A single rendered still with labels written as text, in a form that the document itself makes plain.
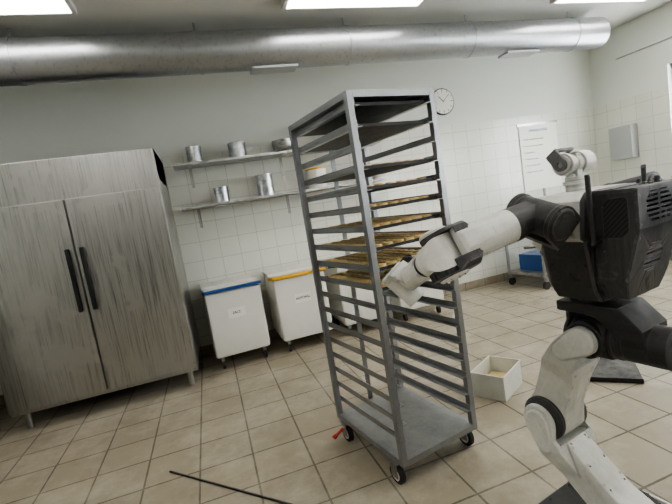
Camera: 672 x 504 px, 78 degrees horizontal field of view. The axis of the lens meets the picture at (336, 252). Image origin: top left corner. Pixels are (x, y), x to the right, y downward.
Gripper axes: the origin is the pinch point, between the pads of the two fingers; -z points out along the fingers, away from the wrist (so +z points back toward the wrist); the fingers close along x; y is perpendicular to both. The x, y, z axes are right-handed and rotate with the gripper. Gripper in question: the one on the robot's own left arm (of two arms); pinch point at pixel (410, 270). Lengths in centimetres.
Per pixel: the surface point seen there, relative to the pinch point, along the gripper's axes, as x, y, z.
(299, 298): -57, 141, -220
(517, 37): 162, -92, -331
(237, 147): 100, 188, -238
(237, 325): -69, 193, -185
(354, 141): 52, 19, -27
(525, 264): -82, -84, -402
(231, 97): 155, 197, -262
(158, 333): -54, 231, -128
